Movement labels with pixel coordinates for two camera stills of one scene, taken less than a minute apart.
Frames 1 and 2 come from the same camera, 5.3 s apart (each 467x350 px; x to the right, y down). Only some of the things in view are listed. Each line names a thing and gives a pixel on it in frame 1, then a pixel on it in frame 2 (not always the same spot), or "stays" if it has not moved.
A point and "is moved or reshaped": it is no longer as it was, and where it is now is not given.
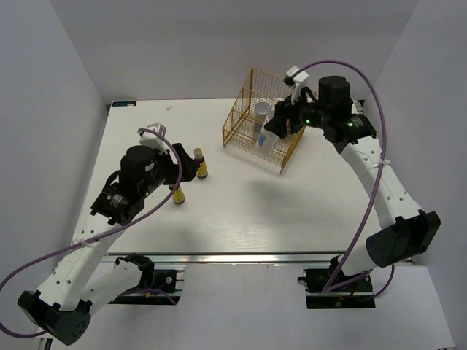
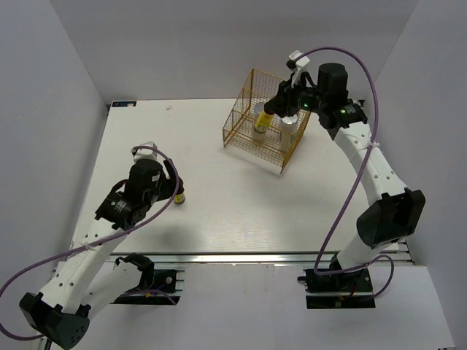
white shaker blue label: [261, 109] stays
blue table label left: [124, 104] stays
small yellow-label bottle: [202, 171] → [263, 121]
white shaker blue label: [261, 138] is moved or reshaped
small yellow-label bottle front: [179, 196] stays
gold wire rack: [244, 130] stays
